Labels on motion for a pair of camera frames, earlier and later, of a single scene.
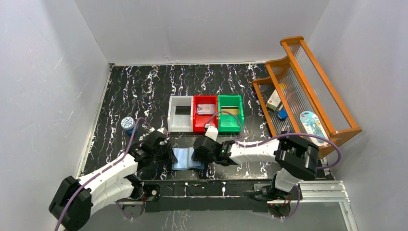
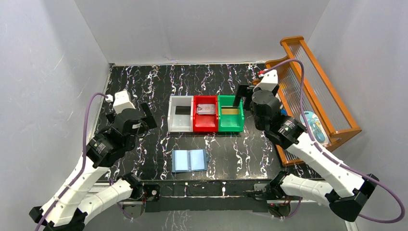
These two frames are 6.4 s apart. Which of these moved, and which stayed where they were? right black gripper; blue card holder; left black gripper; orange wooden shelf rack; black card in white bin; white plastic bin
Moved: right black gripper; left black gripper
Stayed: white plastic bin; orange wooden shelf rack; black card in white bin; blue card holder
